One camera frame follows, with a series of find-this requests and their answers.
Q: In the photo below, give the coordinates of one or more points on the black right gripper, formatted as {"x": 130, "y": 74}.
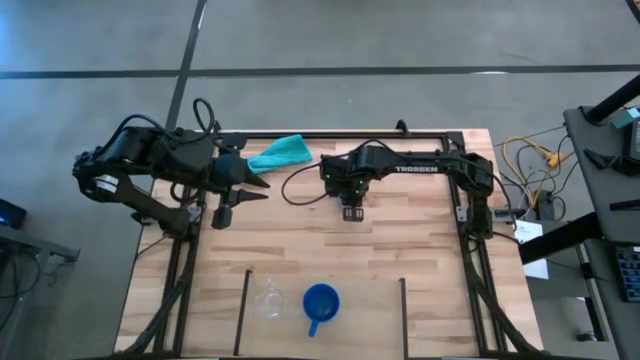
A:
{"x": 351, "y": 196}

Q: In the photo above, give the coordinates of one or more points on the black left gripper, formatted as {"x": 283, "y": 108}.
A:
{"x": 230, "y": 172}

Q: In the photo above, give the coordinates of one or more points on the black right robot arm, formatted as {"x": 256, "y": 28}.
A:
{"x": 425, "y": 167}

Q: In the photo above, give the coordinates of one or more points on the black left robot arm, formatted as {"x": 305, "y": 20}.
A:
{"x": 150, "y": 150}

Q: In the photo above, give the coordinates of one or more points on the clear acrylic shelf black supports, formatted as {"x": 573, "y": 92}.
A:
{"x": 360, "y": 320}

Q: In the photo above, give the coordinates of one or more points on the teal cloth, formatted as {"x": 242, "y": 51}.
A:
{"x": 280, "y": 154}

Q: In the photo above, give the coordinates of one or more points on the white paper sheet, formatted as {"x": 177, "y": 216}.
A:
{"x": 531, "y": 235}

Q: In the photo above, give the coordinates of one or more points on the black power strip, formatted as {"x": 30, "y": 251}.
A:
{"x": 546, "y": 207}

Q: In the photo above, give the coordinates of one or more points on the black device with blue light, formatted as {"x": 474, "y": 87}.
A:
{"x": 10, "y": 214}

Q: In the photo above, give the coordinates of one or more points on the grey side desk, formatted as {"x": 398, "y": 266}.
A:
{"x": 610, "y": 200}

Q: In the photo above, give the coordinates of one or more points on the black keyboard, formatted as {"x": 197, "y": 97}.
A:
{"x": 630, "y": 272}

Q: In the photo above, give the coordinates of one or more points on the black diagonal pole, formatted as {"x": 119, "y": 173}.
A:
{"x": 615, "y": 102}

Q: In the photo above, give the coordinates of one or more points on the small teal box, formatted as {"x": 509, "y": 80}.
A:
{"x": 626, "y": 118}

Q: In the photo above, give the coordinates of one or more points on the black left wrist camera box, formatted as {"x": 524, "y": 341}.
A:
{"x": 222, "y": 216}

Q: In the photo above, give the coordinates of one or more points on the black aluminium table frame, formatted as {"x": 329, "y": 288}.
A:
{"x": 452, "y": 210}

